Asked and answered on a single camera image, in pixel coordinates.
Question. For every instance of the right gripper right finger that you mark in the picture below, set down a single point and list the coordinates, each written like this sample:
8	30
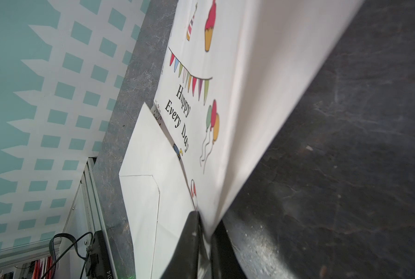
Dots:
224	264

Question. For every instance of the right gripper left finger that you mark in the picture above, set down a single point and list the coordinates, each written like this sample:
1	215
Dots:
184	262

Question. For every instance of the paper bag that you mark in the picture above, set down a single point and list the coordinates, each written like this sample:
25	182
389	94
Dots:
233	72

